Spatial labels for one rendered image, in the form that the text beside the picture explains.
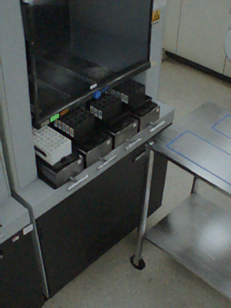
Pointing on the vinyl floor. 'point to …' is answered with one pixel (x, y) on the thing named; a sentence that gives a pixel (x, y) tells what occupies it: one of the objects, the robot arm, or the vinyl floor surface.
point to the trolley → (176, 242)
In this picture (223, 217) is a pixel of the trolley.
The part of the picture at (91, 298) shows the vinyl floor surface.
